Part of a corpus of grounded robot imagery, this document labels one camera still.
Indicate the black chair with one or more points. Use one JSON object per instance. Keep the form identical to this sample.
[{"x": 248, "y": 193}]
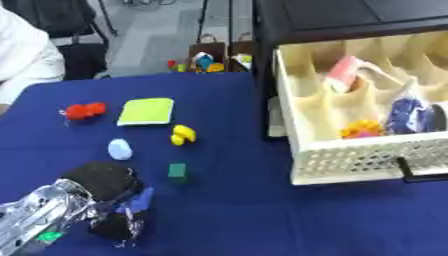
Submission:
[{"x": 64, "y": 30}]

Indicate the red toy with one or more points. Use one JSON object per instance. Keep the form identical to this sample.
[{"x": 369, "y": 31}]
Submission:
[{"x": 84, "y": 110}]

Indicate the black tripod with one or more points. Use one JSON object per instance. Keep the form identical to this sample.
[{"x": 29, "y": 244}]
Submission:
[{"x": 216, "y": 20}]

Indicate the orange and yellow flower toy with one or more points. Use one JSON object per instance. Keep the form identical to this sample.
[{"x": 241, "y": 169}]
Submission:
[{"x": 361, "y": 129}]

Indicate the blue and white packet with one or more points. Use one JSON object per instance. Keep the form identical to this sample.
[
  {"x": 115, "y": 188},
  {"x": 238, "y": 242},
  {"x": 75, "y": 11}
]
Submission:
[{"x": 408, "y": 115}]

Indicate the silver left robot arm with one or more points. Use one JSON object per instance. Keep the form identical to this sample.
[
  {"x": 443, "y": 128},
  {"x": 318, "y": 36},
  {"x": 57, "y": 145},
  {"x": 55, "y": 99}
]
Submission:
[{"x": 35, "y": 216}]

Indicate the green cube block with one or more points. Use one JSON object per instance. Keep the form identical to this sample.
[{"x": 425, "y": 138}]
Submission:
[{"x": 177, "y": 171}]

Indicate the brown paper bag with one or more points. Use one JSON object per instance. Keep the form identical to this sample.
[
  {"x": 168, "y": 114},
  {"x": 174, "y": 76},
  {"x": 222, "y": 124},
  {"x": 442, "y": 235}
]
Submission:
[{"x": 240, "y": 55}]

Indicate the black cabinet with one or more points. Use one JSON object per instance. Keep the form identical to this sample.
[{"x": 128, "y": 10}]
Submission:
[{"x": 326, "y": 30}]

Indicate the yellow toy duck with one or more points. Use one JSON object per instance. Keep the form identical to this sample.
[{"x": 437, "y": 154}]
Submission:
[{"x": 183, "y": 134}]

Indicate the pink and white tube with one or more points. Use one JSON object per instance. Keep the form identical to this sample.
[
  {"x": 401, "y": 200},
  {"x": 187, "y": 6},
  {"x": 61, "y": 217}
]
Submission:
[{"x": 345, "y": 74}]

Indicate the brown bag with toys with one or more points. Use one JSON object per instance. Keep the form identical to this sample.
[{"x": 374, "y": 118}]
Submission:
[{"x": 205, "y": 57}]

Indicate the pale compartment drawer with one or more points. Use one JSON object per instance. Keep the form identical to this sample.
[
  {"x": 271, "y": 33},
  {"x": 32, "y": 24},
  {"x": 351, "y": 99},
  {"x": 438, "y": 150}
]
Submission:
[{"x": 361, "y": 110}]

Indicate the person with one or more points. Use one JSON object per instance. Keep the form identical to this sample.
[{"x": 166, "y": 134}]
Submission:
[{"x": 26, "y": 56}]

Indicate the yellow-green flat pad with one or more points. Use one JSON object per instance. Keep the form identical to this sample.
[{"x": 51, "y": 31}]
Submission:
[{"x": 146, "y": 111}]

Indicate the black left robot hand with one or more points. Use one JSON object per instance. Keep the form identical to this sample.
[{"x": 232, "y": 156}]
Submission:
[{"x": 105, "y": 181}]

